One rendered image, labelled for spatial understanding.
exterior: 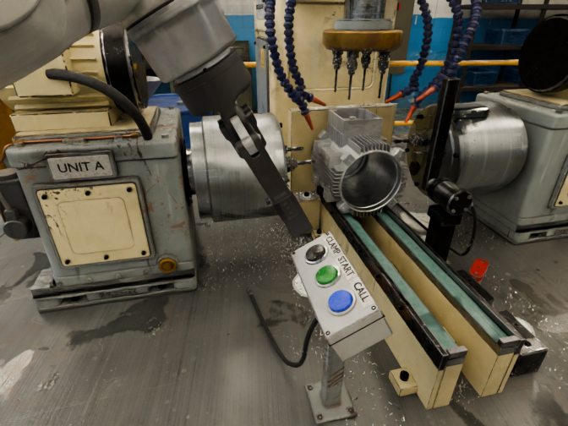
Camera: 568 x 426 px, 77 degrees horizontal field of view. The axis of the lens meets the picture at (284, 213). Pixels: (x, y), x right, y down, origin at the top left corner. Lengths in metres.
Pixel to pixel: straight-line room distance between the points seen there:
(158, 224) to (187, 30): 0.51
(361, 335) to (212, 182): 0.46
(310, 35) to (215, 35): 0.75
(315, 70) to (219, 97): 0.76
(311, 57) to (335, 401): 0.85
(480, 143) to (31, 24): 0.89
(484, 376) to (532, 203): 0.57
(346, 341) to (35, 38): 0.39
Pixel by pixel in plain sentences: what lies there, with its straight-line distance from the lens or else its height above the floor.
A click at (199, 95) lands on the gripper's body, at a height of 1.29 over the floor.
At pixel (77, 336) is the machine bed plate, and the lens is 0.87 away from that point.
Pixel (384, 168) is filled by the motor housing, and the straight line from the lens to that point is 0.98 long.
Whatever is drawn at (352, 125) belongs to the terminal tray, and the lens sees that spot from 0.90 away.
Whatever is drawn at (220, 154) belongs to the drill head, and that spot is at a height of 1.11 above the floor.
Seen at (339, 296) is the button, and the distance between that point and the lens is 0.44.
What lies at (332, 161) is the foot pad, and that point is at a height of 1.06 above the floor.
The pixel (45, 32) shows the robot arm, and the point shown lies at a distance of 0.30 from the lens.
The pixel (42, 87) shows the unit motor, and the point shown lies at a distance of 0.76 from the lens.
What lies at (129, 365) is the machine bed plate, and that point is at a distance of 0.77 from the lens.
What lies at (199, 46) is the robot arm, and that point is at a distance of 0.36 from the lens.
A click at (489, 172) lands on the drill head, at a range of 1.03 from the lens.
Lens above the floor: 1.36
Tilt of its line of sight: 29 degrees down
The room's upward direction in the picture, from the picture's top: straight up
